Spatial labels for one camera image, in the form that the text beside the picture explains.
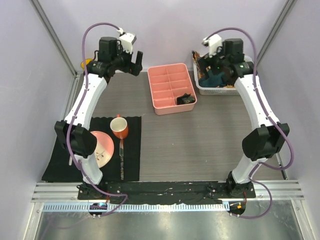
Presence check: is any dark patterned necktie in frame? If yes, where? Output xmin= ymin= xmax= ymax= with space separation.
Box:
xmin=176 ymin=93 xmax=196 ymax=106

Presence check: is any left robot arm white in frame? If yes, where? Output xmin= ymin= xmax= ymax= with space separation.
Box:
xmin=54 ymin=32 xmax=143 ymax=200

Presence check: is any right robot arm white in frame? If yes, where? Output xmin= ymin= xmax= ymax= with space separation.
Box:
xmin=197 ymin=34 xmax=290 ymax=198

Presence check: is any teal green tie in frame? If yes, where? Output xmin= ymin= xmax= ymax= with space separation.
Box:
xmin=198 ymin=70 xmax=226 ymax=88

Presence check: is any yellow floral tie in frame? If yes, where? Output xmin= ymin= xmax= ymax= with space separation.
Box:
xmin=196 ymin=57 xmax=234 ymax=88

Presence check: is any white plastic basket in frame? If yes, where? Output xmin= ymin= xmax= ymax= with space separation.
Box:
xmin=191 ymin=50 xmax=240 ymax=96

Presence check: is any pink divided organizer tray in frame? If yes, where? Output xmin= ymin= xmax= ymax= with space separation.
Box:
xmin=147 ymin=63 xmax=197 ymax=116

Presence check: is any yellow plastic cup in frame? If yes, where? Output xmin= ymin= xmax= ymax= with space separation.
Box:
xmin=80 ymin=58 xmax=93 ymax=70

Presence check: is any orange mug white inside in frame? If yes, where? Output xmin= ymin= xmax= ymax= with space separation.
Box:
xmin=110 ymin=114 xmax=129 ymax=139

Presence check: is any pink and cream plate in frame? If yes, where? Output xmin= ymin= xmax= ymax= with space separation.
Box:
xmin=91 ymin=131 xmax=115 ymax=168

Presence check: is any silver fork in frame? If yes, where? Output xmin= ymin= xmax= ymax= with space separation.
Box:
xmin=68 ymin=156 xmax=73 ymax=166

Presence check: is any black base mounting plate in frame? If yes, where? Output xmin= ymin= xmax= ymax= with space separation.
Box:
xmin=76 ymin=181 xmax=256 ymax=205

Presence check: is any black scalloped placemat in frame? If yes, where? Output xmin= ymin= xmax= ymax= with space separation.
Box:
xmin=41 ymin=116 xmax=142 ymax=183

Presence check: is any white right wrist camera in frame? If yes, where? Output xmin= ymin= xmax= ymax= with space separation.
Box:
xmin=201 ymin=34 xmax=223 ymax=58

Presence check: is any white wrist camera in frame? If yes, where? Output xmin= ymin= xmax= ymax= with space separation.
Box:
xmin=201 ymin=34 xmax=223 ymax=58
xmin=117 ymin=27 xmax=137 ymax=54

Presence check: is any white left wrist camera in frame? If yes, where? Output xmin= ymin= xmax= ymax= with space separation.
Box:
xmin=117 ymin=27 xmax=137 ymax=54

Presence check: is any knife with patterned handle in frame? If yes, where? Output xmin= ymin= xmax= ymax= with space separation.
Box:
xmin=119 ymin=139 xmax=124 ymax=181

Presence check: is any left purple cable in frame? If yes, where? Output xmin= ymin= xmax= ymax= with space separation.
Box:
xmin=66 ymin=22 xmax=128 ymax=230

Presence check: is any aluminium frame rail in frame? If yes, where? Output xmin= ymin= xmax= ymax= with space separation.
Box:
xmin=31 ymin=180 xmax=304 ymax=215

